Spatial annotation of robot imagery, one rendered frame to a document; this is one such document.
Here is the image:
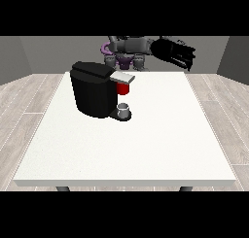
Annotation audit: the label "grey robot trunk purple rings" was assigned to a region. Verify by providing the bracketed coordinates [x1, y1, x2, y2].
[100, 37, 150, 72]

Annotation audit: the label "small grey cup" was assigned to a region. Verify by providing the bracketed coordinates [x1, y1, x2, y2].
[117, 102, 131, 119]

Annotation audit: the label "pale grey machine lid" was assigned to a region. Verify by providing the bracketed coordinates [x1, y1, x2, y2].
[109, 70, 136, 85]

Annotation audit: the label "black coffee machine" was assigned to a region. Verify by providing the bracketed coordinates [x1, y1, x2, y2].
[70, 60, 133, 121]

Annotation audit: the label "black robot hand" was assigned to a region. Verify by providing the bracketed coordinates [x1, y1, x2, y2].
[150, 36, 196, 72]

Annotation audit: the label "red pod holder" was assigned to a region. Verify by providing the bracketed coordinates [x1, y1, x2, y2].
[116, 82, 130, 96]

